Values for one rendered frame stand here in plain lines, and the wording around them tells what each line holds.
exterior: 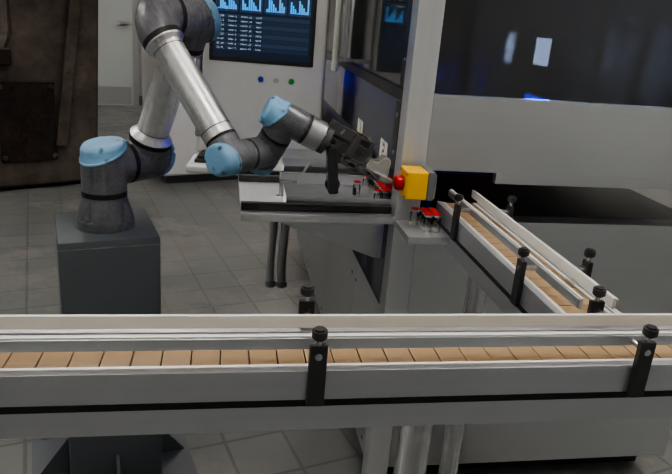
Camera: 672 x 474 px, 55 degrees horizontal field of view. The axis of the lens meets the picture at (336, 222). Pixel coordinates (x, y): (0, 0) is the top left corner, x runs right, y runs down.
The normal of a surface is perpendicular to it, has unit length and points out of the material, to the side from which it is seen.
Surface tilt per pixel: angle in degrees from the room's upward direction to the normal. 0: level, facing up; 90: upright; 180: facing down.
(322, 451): 0
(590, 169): 90
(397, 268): 90
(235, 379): 90
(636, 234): 90
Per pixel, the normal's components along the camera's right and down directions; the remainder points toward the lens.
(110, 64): 0.40, 0.32
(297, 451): 0.07, -0.95
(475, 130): 0.16, 0.32
